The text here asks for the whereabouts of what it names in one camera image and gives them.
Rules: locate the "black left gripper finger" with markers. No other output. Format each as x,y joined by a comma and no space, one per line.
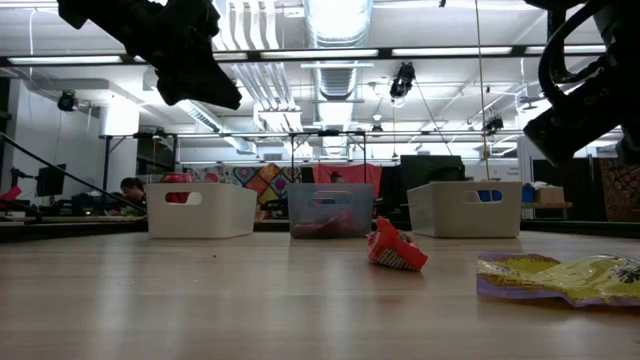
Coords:
200,87

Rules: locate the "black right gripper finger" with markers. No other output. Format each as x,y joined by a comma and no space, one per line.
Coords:
631,150

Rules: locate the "yellow candy pack purple edge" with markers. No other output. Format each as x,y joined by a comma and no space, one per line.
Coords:
550,277

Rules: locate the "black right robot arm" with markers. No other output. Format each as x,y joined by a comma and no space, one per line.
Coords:
625,30

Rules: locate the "black monitor on arm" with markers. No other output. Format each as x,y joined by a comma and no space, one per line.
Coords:
50,180

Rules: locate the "patterned hanging rug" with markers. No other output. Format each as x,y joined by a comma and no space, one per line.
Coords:
620,187

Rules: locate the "black partition panel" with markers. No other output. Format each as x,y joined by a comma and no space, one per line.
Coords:
562,187

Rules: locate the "cardboard box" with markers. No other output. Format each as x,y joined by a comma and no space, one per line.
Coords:
550,194

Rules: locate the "black ceiling spotlight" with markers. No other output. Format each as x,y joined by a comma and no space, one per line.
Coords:
67,100
494,122
402,80

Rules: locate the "colourful patchwork quilt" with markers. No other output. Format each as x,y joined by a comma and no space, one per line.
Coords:
267,187

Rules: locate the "white plastic bin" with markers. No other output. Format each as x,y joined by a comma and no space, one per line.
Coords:
225,215

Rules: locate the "dark translucent plastic bin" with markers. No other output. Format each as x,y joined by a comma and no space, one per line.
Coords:
300,200

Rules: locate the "black screen panel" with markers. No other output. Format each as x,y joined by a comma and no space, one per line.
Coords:
432,170

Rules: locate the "light grey plastic bin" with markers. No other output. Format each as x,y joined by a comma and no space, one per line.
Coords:
450,215

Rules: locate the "red hanging cloth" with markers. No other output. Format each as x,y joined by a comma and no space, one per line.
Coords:
360,172

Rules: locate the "small red background object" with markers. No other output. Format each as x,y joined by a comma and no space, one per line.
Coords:
10,192

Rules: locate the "black background rig frame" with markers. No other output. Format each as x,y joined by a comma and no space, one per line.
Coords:
300,134

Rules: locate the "silver ventilation duct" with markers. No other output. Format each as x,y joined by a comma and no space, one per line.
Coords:
337,30

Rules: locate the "black aluminium table frame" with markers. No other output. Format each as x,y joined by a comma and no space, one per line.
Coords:
75,231

